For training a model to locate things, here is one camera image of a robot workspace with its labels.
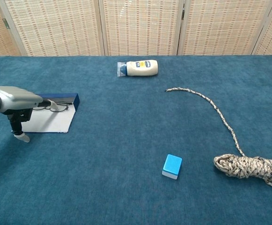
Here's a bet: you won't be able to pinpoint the white mayonnaise squeeze bottle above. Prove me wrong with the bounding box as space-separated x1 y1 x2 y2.
117 60 159 77

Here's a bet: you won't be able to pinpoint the blue glasses case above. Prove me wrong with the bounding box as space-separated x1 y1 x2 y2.
22 93 80 134

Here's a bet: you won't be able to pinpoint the blue and white block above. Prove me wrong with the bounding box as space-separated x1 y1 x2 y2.
162 154 183 180

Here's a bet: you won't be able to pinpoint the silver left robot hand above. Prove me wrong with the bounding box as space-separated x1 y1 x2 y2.
0 86 61 143

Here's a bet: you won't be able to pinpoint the woven bamboo folding screen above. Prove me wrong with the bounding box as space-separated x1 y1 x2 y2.
0 0 272 60

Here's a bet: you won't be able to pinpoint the dark-framed eyeglasses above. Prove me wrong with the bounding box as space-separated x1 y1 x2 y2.
34 102 73 113

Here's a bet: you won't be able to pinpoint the beige speckled braided rope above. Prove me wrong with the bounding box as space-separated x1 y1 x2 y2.
165 87 272 189

